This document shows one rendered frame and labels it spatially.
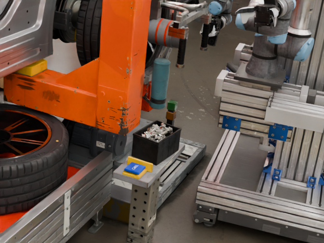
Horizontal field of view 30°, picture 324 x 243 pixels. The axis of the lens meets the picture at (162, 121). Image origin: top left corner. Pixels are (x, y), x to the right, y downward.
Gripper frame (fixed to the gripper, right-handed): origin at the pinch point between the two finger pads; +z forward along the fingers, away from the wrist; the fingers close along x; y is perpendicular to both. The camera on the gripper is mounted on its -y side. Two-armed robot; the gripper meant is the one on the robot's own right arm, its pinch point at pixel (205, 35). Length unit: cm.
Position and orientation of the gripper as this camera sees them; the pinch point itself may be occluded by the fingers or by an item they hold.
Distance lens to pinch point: 332.9
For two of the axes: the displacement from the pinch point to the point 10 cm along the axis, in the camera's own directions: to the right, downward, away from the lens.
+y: 1.0, -9.0, -4.2
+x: 9.1, 2.5, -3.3
